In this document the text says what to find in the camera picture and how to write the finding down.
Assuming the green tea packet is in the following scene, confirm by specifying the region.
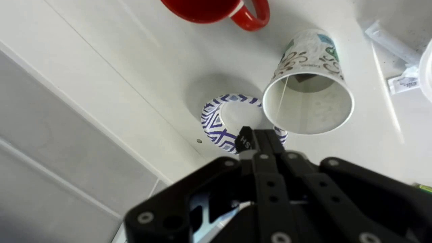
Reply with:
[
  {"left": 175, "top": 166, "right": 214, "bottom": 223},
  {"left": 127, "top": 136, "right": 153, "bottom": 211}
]
[{"left": 411, "top": 181, "right": 432, "bottom": 196}]

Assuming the clear plastic wrapper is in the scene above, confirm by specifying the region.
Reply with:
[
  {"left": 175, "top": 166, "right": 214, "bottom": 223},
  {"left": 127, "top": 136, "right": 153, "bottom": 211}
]
[{"left": 364, "top": 19, "right": 424, "bottom": 97}]

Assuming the white mug red inside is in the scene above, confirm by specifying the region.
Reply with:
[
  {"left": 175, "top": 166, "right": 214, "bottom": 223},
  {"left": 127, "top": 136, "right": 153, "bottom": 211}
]
[{"left": 160, "top": 0, "right": 272, "bottom": 32}]

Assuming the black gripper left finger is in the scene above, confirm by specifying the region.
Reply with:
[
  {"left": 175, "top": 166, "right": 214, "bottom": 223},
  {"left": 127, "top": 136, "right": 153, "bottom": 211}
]
[{"left": 123, "top": 126, "right": 272, "bottom": 243}]

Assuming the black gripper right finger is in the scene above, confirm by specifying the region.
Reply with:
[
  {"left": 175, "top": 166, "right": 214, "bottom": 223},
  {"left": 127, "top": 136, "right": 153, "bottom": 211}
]
[{"left": 256, "top": 128, "right": 432, "bottom": 243}]

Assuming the floral paper cup white rim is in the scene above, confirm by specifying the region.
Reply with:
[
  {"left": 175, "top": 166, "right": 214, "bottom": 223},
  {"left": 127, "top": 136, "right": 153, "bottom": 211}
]
[{"left": 261, "top": 27, "right": 357, "bottom": 136}]

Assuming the tea bag with string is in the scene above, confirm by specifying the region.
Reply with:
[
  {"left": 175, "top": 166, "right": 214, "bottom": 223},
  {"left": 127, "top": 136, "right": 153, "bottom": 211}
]
[{"left": 275, "top": 72, "right": 315, "bottom": 119}]

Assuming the blue patterned paper bowl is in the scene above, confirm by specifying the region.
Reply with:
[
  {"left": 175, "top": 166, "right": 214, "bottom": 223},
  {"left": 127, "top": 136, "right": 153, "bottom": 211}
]
[{"left": 200, "top": 92, "right": 289, "bottom": 154}]

